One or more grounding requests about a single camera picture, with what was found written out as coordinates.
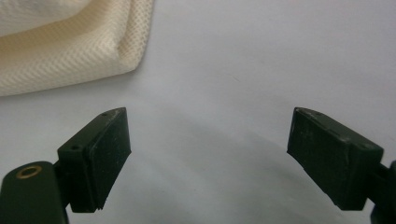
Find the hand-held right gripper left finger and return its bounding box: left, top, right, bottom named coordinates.
left=56, top=106, right=133, bottom=214

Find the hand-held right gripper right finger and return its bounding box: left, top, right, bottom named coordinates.
left=286, top=106, right=385, bottom=212

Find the cream mesh cloth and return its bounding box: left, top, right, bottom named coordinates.
left=0, top=0, right=156, bottom=97

